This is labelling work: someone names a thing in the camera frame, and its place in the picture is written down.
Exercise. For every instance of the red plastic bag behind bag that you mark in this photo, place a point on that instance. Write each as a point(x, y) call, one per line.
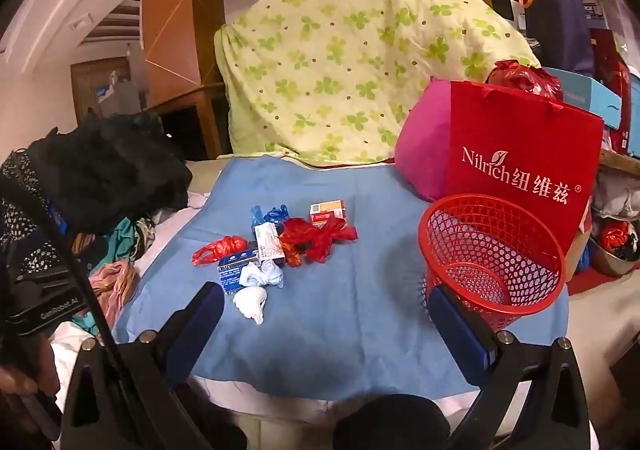
point(520, 74)

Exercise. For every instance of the white tissue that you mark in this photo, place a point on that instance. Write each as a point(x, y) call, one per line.
point(250, 302)

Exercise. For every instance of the white plastic bag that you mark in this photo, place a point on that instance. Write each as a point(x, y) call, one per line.
point(265, 274)

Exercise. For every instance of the striped brown cloth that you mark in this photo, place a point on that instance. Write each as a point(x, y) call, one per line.
point(145, 232)

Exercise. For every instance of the person's left hand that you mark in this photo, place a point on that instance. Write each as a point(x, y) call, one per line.
point(20, 370)

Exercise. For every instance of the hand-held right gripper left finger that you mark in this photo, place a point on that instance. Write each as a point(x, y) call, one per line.
point(197, 330)

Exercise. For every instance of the pink orange scarf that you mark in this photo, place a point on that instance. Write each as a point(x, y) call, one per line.
point(112, 285)

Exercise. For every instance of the wooden shelf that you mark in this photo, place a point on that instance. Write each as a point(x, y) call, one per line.
point(620, 159)

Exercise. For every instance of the red paper bag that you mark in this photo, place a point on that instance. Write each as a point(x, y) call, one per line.
point(520, 129)

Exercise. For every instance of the orange and white box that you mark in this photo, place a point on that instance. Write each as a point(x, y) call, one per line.
point(327, 210)

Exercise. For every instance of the orange wrapper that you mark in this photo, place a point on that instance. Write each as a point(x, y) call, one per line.
point(291, 257)

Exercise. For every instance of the blue cloth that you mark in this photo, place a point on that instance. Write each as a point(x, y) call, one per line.
point(325, 330)

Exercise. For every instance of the wooden bedside cabinet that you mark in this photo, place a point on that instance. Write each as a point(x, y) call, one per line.
point(175, 29)

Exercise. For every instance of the brown cardboard box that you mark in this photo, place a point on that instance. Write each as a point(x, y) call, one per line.
point(577, 250)

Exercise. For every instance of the blue plastic bag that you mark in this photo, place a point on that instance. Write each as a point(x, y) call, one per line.
point(277, 215)
point(256, 217)

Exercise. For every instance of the black fluffy cloth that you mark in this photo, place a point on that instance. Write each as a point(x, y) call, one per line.
point(110, 169)

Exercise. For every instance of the white medicine box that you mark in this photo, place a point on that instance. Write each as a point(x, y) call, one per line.
point(267, 240)

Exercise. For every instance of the blue and white box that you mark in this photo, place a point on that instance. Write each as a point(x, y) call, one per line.
point(232, 275)

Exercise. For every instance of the light blue cardboard box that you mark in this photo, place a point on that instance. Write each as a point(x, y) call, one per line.
point(585, 89)

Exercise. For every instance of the metal basin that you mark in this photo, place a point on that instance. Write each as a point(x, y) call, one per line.
point(607, 267)

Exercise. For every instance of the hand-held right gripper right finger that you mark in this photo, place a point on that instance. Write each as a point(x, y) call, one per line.
point(457, 335)

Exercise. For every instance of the small red plastic bag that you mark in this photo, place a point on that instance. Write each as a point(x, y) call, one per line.
point(227, 246)

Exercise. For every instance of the teal cloth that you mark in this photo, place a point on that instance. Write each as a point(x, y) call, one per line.
point(120, 240)

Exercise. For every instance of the black dotted cloth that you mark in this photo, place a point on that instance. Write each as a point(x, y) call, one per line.
point(25, 230)

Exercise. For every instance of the tall red box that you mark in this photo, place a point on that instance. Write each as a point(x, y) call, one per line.
point(612, 74)

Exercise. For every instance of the red plastic basket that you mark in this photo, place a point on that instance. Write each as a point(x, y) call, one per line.
point(450, 230)

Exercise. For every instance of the green clover blanket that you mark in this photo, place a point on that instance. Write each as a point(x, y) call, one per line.
point(350, 54)

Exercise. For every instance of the white bed sheet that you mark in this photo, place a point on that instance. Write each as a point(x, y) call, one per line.
point(280, 405)

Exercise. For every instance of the red plastic bag in basin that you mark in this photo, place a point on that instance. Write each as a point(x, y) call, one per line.
point(615, 235)

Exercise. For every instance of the pink pillow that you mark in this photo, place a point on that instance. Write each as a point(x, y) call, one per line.
point(420, 144)

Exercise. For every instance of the large red plastic bag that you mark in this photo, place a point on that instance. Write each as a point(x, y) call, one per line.
point(325, 237)

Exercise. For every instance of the white bags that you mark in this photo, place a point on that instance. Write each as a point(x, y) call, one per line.
point(620, 195)

